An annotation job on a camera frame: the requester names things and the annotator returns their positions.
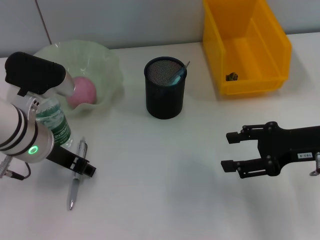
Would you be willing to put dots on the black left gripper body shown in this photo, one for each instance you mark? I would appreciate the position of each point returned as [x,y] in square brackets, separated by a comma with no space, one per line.
[62,155]

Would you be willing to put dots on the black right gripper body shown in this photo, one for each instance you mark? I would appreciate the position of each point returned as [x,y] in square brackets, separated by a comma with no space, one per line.
[287,146]

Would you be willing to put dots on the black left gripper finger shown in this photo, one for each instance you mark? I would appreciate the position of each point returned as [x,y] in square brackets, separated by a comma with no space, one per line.
[76,165]
[88,168]

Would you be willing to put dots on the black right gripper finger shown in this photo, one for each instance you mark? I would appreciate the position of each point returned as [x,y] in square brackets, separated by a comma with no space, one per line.
[243,168]
[242,136]

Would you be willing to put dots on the silver ballpoint pen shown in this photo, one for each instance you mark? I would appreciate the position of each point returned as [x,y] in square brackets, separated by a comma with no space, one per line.
[73,190]

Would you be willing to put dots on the clear water bottle green label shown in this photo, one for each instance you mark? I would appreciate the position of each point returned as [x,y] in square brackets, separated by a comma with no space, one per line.
[60,125]

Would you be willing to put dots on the green plastic wrapper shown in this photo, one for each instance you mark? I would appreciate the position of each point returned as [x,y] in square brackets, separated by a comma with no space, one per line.
[232,76]

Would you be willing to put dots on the pink peach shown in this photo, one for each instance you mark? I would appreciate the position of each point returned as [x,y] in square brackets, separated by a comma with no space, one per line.
[86,92]

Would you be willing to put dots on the blue scissors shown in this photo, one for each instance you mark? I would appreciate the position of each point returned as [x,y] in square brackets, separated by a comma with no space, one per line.
[176,81]

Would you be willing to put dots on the clear plastic ruler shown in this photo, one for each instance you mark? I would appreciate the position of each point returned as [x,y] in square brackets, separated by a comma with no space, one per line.
[178,73]

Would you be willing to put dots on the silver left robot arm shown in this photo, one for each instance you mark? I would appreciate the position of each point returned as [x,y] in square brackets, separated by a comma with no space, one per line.
[25,125]

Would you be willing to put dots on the black mesh pen cup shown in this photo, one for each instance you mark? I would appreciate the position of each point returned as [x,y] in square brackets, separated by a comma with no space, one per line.
[165,105]

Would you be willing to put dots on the pale green wavy fruit bowl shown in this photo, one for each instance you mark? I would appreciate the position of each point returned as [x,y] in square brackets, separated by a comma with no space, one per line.
[100,65]

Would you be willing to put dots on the yellow plastic storage bin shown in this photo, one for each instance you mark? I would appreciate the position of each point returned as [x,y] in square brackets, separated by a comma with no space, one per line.
[215,37]

